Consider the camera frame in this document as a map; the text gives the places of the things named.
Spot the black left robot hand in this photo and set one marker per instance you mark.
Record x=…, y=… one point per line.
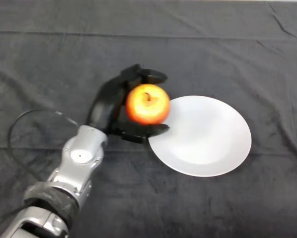
x=106, y=104

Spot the red yellow apple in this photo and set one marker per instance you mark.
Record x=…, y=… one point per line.
x=148, y=105

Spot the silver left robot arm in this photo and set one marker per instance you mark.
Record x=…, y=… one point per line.
x=64, y=173

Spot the white round plate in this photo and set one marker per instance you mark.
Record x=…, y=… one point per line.
x=205, y=143

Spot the black cloth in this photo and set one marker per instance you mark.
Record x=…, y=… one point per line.
x=188, y=49

